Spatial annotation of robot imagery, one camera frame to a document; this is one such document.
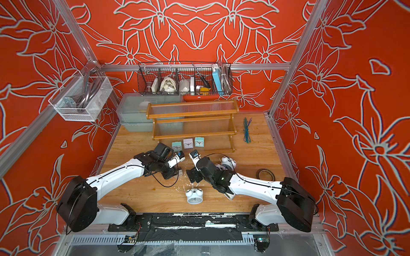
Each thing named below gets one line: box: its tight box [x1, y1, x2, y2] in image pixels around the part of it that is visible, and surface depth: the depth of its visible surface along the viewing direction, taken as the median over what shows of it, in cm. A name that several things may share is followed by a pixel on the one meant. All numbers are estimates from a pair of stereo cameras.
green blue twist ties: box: [242, 117, 253, 144], surface depth 109 cm
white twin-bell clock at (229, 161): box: [221, 156, 237, 172], surface depth 87 cm
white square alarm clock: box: [183, 138, 194, 149], surface depth 97 cm
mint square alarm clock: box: [171, 141, 183, 152], surface depth 97 cm
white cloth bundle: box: [159, 76, 177, 95], surface depth 92 cm
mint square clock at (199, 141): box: [194, 136, 205, 148], surface depth 99 cm
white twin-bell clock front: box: [185, 188, 204, 205], surface depth 76 cm
